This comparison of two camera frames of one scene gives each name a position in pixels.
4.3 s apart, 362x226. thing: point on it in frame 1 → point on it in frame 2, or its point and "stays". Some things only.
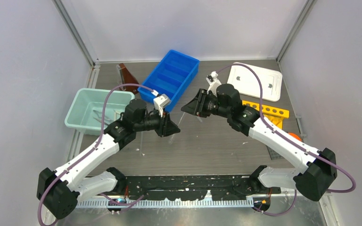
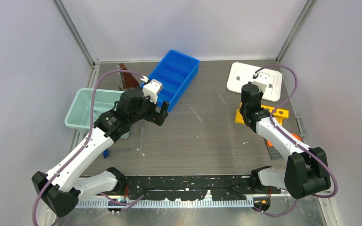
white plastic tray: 247,82 stays
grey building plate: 274,155 stays
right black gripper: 194,107 → 261,94
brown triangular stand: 127,77 stays
